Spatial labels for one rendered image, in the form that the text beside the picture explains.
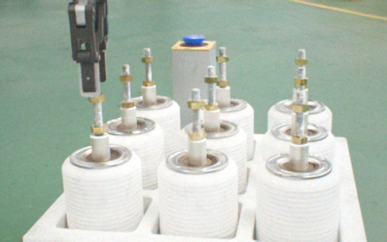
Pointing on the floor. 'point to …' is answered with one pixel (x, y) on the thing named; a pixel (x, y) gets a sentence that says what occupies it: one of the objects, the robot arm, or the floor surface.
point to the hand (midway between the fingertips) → (93, 77)
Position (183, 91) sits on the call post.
